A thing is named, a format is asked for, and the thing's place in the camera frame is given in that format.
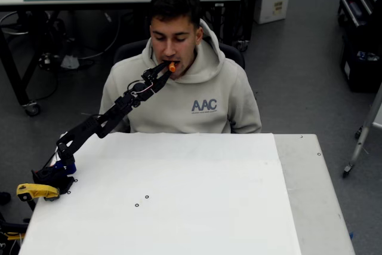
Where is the man in beige hoodie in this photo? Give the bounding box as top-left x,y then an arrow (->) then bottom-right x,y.
99,0 -> 263,134

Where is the black office chair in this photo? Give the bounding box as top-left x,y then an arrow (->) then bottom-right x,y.
112,39 -> 246,72

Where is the white crumpled item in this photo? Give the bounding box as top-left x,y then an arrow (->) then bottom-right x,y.
60,54 -> 80,69

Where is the large white paper sheet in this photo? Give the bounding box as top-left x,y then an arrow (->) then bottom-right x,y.
18,132 -> 302,255

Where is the yellow black clamp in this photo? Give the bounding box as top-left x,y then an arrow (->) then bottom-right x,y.
16,183 -> 62,202

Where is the black yellow tool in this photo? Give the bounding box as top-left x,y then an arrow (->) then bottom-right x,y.
0,219 -> 29,241

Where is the black storage bin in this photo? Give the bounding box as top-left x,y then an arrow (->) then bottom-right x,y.
340,24 -> 382,93

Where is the grey metal stand leg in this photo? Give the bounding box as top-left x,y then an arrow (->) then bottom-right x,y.
342,81 -> 382,179

